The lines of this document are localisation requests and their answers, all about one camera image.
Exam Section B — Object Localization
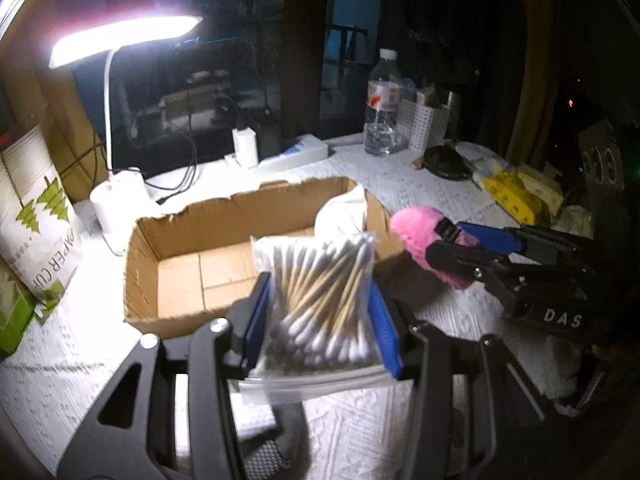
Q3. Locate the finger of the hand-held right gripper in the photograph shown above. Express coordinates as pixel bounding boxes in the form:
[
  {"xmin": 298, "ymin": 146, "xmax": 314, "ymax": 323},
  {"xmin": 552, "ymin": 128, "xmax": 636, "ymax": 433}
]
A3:
[
  {"xmin": 436, "ymin": 219, "xmax": 557, "ymax": 257},
  {"xmin": 429, "ymin": 241, "xmax": 507, "ymax": 282}
]

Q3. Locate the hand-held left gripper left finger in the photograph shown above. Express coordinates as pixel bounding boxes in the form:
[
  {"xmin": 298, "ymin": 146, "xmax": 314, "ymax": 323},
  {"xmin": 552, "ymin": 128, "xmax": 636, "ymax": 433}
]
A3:
[{"xmin": 62, "ymin": 271, "xmax": 274, "ymax": 480}]

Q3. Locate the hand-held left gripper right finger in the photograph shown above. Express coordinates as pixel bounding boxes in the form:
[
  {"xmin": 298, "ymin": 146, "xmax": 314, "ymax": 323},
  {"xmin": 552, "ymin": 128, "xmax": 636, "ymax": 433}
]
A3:
[{"xmin": 367, "ymin": 292, "xmax": 548, "ymax": 480}]

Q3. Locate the pink fluffy plush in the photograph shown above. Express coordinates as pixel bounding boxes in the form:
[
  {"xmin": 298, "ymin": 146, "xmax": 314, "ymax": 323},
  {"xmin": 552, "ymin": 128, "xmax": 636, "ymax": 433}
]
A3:
[{"xmin": 389, "ymin": 205, "xmax": 485, "ymax": 292}]

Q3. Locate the bag of cotton swabs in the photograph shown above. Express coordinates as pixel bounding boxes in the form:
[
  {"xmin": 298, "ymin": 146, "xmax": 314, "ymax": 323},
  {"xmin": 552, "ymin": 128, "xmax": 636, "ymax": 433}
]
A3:
[{"xmin": 239, "ymin": 232, "xmax": 397, "ymax": 403}]

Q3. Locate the cardboard box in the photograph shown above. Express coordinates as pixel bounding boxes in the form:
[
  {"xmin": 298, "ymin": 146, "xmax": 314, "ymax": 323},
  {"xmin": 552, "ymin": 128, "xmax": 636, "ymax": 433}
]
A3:
[{"xmin": 122, "ymin": 176, "xmax": 407, "ymax": 339}]

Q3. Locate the yellow packet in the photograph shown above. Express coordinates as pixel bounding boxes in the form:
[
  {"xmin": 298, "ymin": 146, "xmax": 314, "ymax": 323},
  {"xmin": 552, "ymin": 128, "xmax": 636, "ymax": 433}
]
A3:
[{"xmin": 481, "ymin": 170, "xmax": 537, "ymax": 227}]

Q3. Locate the crumpled white tissue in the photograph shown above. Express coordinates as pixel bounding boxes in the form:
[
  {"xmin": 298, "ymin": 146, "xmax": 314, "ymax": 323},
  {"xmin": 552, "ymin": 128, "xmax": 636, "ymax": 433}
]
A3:
[{"xmin": 554, "ymin": 204, "xmax": 595, "ymax": 239}]

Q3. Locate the pale yellow tissue pack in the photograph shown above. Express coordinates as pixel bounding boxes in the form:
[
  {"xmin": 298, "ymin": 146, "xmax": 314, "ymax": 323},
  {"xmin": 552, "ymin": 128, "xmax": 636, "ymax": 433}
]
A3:
[{"xmin": 516, "ymin": 163, "xmax": 565, "ymax": 212}]

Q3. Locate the black round pouch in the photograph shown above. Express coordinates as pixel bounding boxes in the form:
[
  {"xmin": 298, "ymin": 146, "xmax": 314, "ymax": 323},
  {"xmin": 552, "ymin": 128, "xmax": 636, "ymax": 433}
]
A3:
[{"xmin": 423, "ymin": 144, "xmax": 482, "ymax": 191}]

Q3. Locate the white cloth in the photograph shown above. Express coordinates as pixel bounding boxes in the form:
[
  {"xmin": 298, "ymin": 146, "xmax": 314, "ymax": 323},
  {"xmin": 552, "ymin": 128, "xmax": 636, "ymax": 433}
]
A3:
[{"xmin": 314, "ymin": 184, "xmax": 369, "ymax": 239}]

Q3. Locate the white perforated basket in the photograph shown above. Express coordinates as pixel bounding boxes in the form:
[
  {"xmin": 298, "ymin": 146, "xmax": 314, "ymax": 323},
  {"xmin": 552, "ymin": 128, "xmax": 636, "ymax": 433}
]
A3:
[{"xmin": 401, "ymin": 91, "xmax": 452, "ymax": 152}]

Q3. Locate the white power strip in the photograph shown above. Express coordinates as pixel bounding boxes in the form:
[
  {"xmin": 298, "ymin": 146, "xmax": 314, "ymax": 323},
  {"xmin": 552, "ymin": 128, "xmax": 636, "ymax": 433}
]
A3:
[{"xmin": 224, "ymin": 135, "xmax": 329, "ymax": 172}]

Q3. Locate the clear plastic water bottle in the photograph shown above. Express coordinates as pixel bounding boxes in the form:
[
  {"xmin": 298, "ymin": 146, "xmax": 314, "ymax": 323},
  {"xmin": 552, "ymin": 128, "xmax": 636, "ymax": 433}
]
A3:
[{"xmin": 363, "ymin": 48, "xmax": 404, "ymax": 157}]

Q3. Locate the white charger plug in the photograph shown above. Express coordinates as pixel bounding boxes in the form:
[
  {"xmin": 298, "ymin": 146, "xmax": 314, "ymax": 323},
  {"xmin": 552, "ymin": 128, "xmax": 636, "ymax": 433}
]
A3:
[{"xmin": 232, "ymin": 128, "xmax": 260, "ymax": 169}]

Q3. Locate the white patterned tablecloth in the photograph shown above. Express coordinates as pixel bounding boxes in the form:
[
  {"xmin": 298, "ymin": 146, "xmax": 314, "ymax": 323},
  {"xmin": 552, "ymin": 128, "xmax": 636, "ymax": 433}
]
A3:
[{"xmin": 0, "ymin": 136, "xmax": 601, "ymax": 480}]

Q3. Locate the paper cup package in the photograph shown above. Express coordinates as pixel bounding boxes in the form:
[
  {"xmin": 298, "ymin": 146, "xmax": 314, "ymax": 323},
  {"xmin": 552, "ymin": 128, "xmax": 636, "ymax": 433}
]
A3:
[{"xmin": 0, "ymin": 124, "xmax": 84, "ymax": 322}]

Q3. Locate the green box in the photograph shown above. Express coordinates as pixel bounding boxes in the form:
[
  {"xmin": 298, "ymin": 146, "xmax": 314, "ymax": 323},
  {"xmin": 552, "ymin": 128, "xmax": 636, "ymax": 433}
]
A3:
[{"xmin": 0, "ymin": 259, "xmax": 37, "ymax": 357}]

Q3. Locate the white desk lamp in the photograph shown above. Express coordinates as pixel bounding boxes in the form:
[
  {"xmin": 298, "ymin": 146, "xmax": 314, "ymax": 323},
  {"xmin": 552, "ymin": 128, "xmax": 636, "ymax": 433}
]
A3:
[{"xmin": 50, "ymin": 15, "xmax": 204, "ymax": 257}]

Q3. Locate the grey metal bracket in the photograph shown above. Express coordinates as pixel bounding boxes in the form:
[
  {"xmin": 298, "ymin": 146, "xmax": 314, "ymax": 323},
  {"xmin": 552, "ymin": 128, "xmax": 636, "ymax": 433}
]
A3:
[{"xmin": 575, "ymin": 119, "xmax": 632, "ymax": 202}]

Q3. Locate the black cable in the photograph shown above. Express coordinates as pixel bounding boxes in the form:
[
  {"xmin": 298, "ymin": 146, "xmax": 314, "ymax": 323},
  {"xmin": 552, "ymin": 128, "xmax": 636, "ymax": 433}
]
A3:
[{"xmin": 145, "ymin": 92, "xmax": 241, "ymax": 206}]

